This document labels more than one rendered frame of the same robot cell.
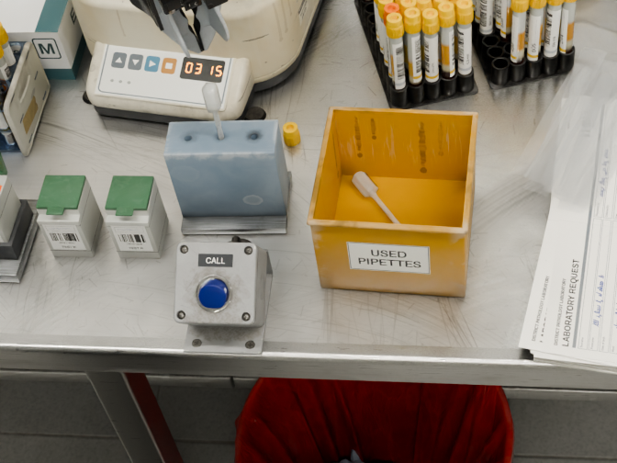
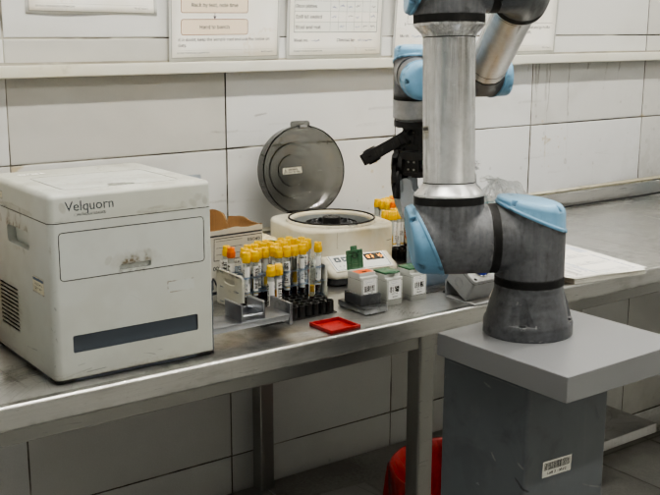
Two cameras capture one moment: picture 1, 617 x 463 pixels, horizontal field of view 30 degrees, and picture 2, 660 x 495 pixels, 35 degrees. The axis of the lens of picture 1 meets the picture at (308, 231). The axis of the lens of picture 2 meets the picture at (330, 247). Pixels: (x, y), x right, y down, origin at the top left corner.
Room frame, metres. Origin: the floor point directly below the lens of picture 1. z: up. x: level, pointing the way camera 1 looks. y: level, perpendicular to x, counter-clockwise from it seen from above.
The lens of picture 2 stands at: (-0.51, 1.84, 1.43)
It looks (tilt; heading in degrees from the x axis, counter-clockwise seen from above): 12 degrees down; 310
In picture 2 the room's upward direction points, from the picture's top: straight up
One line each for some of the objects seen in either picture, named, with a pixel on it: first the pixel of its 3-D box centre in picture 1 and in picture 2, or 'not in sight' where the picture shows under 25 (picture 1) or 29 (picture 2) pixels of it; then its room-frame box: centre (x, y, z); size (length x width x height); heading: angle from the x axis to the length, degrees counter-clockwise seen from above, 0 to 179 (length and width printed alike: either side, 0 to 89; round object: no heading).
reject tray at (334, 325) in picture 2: not in sight; (335, 325); (0.67, 0.42, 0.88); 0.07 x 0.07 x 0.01; 76
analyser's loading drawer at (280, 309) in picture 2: not in sight; (234, 315); (0.75, 0.60, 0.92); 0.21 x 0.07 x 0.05; 76
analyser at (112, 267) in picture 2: not in sight; (107, 262); (0.89, 0.77, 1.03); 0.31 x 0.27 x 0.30; 76
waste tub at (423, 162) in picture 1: (397, 201); not in sight; (0.64, -0.08, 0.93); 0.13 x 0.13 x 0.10; 73
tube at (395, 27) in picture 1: (397, 59); not in sight; (0.80, -0.11, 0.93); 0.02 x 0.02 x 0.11
